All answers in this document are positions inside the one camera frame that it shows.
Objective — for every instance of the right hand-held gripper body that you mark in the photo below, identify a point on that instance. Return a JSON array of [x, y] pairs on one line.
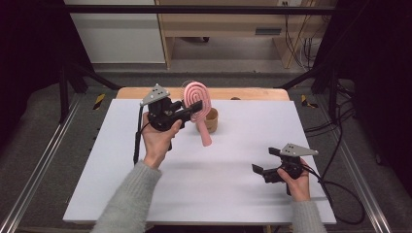
[[293, 152]]

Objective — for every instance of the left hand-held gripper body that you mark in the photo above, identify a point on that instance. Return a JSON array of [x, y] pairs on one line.
[[162, 110]]

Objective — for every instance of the pink hairbrush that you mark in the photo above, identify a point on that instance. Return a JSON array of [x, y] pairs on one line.
[[197, 93]]

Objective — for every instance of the brown round cup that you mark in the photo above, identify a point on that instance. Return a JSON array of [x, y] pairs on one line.
[[213, 121]]

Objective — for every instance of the person's left hand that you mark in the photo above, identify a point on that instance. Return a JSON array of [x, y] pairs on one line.
[[157, 142]]

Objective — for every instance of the person's right hand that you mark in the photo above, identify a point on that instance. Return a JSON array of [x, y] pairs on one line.
[[296, 187]]

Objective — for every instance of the wooden table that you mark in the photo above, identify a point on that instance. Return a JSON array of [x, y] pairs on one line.
[[246, 93]]

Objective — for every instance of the black metal stand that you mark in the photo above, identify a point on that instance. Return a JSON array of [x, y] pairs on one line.
[[332, 90], [64, 93]]

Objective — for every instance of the white cabinet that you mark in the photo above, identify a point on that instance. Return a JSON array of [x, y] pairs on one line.
[[120, 35]]

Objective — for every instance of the light wooden desk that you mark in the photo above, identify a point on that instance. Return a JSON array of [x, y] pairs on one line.
[[226, 22]]

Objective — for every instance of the grey desk label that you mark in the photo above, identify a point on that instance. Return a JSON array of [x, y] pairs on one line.
[[268, 31]]

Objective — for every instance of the black curtain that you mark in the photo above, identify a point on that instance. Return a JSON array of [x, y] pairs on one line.
[[382, 81], [29, 58]]

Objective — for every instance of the aluminium rail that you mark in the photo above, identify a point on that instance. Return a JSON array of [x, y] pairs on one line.
[[362, 187], [35, 174]]

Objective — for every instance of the black horizontal frame bar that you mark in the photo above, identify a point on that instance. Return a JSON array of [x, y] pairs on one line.
[[194, 9]]

